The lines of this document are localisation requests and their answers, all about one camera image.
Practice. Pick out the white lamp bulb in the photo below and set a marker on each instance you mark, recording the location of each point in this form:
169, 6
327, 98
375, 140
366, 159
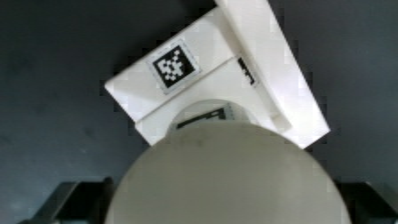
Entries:
224, 175

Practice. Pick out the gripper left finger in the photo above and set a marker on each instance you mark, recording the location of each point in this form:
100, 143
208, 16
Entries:
77, 204

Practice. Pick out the white lamp base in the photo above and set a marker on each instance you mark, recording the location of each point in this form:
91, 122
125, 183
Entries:
220, 74

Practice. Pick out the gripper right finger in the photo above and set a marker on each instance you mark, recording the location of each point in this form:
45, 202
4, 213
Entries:
370, 210

